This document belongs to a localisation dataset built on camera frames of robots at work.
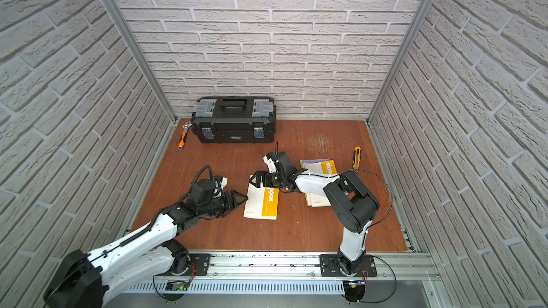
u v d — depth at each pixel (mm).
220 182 772
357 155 1033
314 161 1001
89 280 391
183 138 1098
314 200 872
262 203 855
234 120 957
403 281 730
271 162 838
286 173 726
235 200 721
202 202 631
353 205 484
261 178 812
